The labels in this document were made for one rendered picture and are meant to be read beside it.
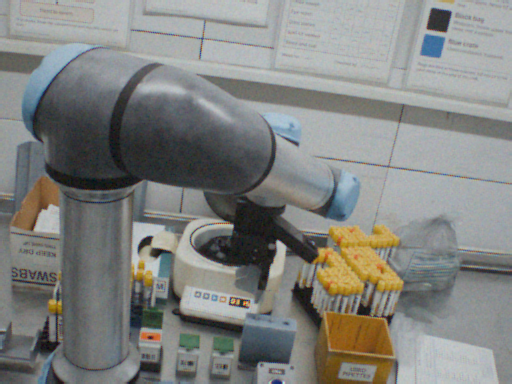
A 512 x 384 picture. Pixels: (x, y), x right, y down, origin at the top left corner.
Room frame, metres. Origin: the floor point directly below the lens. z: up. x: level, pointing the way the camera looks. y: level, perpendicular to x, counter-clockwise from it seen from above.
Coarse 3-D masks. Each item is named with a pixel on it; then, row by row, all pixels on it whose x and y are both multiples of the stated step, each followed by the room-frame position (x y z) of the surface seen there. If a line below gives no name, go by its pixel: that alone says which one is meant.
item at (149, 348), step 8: (144, 328) 1.00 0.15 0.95; (144, 336) 0.98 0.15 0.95; (152, 336) 0.98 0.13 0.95; (160, 336) 0.99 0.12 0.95; (144, 344) 0.96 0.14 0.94; (152, 344) 0.97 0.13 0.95; (160, 344) 0.97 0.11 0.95; (144, 352) 0.96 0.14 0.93; (152, 352) 0.96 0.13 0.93; (152, 360) 0.96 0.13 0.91
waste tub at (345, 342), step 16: (336, 320) 1.13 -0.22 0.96; (352, 320) 1.13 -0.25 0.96; (368, 320) 1.13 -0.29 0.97; (384, 320) 1.13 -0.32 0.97; (320, 336) 1.10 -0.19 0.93; (336, 336) 1.13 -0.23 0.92; (352, 336) 1.13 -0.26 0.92; (368, 336) 1.13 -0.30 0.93; (384, 336) 1.10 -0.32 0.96; (320, 352) 1.07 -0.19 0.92; (336, 352) 1.00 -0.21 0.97; (352, 352) 1.00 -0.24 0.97; (368, 352) 1.13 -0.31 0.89; (384, 352) 1.07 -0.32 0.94; (320, 368) 1.03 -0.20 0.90; (336, 368) 1.00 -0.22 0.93; (352, 368) 1.00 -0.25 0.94; (368, 368) 1.00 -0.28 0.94; (384, 368) 1.00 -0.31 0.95
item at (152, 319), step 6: (150, 306) 1.01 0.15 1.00; (156, 306) 1.01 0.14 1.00; (144, 312) 1.01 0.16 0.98; (150, 312) 1.01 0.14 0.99; (156, 312) 1.01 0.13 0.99; (162, 312) 1.01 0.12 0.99; (144, 318) 1.01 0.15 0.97; (150, 318) 1.01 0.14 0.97; (156, 318) 1.01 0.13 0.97; (162, 318) 1.01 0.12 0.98; (144, 324) 1.00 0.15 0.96; (150, 324) 1.01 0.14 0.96; (156, 324) 1.01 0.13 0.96; (162, 324) 1.01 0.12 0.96
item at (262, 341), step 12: (252, 324) 1.04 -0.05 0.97; (264, 324) 1.05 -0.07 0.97; (276, 324) 1.05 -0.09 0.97; (288, 324) 1.06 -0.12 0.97; (252, 336) 1.04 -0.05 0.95; (264, 336) 1.04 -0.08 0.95; (276, 336) 1.04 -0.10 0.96; (288, 336) 1.04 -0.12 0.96; (240, 348) 1.05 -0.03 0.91; (252, 348) 1.04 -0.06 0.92; (264, 348) 1.04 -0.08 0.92; (276, 348) 1.04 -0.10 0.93; (288, 348) 1.04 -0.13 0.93; (240, 360) 1.04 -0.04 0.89; (252, 360) 1.04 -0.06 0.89; (264, 360) 1.04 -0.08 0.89; (276, 360) 1.04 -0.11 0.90; (288, 360) 1.04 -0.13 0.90
